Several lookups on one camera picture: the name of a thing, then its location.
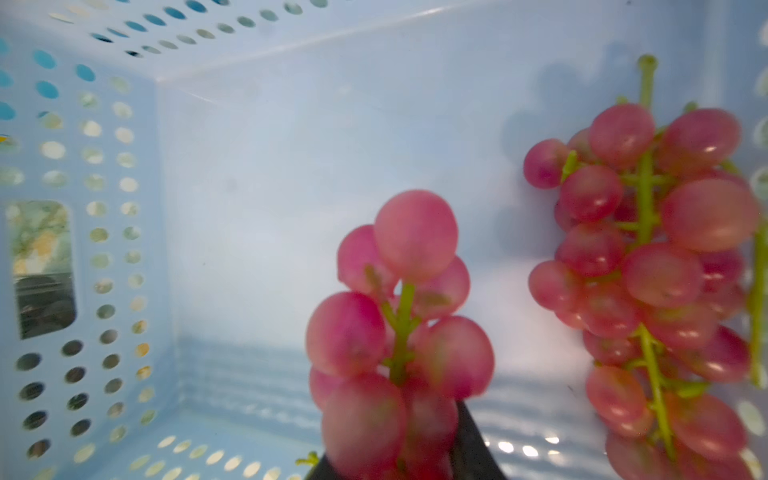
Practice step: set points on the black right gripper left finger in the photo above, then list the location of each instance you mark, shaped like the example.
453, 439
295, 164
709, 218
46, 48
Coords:
320, 469

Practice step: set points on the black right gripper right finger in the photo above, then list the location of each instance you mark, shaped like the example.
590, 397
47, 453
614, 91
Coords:
470, 458

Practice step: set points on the red grape bunch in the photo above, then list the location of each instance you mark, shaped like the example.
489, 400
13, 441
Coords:
390, 354
663, 271

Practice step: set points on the white perforated plastic basket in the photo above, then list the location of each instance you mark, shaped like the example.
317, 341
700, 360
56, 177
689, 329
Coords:
176, 177

